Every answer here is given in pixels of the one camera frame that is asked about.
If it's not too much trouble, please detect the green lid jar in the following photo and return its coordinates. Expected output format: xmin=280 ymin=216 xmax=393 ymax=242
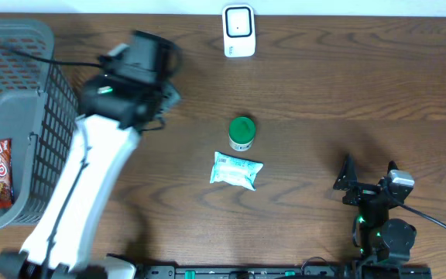
xmin=228 ymin=116 xmax=256 ymax=152

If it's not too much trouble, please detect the teal wet wipes pack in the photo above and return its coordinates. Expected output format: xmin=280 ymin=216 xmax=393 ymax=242
xmin=210 ymin=152 xmax=264 ymax=191

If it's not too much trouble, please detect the red Top chocolate bar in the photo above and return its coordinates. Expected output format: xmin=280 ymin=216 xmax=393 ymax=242
xmin=0 ymin=139 xmax=14 ymax=209

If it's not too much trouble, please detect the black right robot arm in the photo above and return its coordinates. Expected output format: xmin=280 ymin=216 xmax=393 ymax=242
xmin=333 ymin=155 xmax=417 ymax=277

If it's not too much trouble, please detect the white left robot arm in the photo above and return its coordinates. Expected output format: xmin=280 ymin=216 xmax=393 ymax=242
xmin=0 ymin=74 xmax=180 ymax=278

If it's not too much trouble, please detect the white barcode scanner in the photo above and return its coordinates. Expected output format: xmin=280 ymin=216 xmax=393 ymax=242
xmin=222 ymin=4 xmax=256 ymax=58

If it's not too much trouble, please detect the grey plastic basket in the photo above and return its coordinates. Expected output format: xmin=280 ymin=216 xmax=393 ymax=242
xmin=0 ymin=19 xmax=78 ymax=229

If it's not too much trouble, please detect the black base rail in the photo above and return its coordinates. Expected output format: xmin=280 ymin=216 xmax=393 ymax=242
xmin=134 ymin=264 xmax=432 ymax=279

